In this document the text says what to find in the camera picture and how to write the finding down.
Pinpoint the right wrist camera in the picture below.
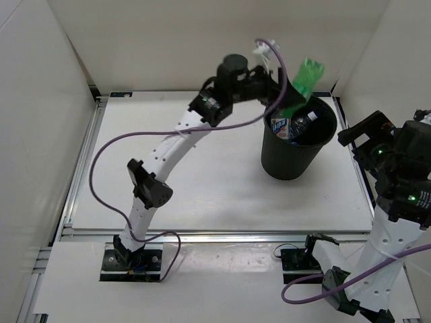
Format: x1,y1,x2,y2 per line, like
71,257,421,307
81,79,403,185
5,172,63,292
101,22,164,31
393,110,430,162

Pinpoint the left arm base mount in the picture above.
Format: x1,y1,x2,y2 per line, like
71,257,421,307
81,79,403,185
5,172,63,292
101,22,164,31
99,244,163,283

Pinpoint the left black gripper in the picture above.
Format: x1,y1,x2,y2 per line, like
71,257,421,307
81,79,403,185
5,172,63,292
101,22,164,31
228,63,304,109

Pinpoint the black plastic bin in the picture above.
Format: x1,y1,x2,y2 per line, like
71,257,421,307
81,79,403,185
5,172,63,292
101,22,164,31
261,96,337,180

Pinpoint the clear plastic bottle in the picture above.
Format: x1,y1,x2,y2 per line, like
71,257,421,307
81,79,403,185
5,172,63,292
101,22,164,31
290,111,318,140

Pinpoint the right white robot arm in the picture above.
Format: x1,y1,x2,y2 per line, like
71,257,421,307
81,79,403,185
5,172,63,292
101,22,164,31
302,110,430,322

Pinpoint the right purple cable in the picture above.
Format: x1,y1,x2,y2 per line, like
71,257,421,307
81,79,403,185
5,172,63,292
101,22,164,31
281,244,431,303

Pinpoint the green plastic bottle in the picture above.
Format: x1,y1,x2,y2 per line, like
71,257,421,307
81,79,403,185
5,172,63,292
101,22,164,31
279,58,325,119

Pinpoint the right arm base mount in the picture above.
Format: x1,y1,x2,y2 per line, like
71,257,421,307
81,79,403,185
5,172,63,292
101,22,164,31
273,234,324,284

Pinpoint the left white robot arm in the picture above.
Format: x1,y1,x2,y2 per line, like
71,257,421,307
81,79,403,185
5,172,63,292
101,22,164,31
113,54,310,269

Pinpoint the red label clear bottle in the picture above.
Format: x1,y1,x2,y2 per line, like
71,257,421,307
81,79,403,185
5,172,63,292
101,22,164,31
270,117,291,141

